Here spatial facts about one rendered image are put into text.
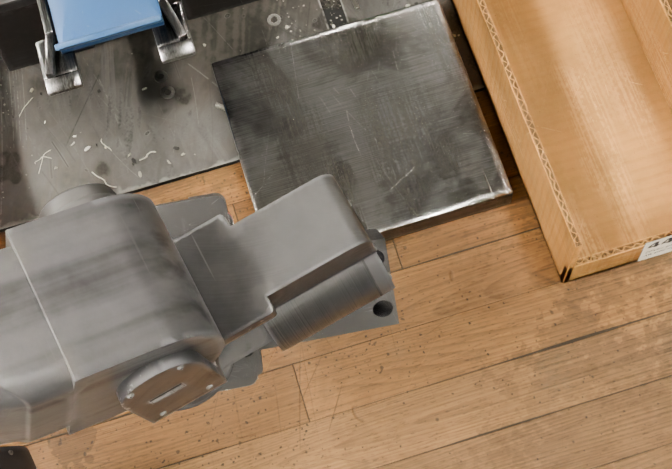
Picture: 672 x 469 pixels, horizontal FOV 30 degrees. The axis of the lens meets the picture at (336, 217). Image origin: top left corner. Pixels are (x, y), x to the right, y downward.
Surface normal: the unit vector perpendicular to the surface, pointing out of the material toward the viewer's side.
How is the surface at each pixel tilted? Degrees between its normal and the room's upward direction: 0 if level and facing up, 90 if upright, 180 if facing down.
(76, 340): 17
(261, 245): 7
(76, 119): 0
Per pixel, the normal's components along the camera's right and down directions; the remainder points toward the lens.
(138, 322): 0.22, -0.48
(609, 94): -0.05, -0.36
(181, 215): 0.08, 0.13
